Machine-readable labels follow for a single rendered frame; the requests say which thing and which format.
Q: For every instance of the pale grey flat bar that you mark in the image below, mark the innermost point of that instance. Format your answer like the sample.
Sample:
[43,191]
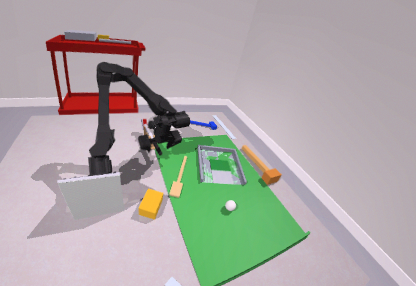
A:
[172,282]
[224,127]

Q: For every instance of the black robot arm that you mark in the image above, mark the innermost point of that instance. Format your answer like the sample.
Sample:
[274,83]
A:
[99,162]

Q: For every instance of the white golf ball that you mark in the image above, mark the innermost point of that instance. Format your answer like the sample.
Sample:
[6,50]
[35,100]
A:
[230,205]

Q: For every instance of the blue golf putter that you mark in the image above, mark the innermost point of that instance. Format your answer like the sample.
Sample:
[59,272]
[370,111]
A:
[211,124]

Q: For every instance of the orange putter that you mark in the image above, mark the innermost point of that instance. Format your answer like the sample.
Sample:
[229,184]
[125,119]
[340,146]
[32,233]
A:
[269,176]

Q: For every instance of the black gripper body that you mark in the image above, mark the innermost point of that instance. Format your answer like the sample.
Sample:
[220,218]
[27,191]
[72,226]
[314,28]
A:
[145,142]

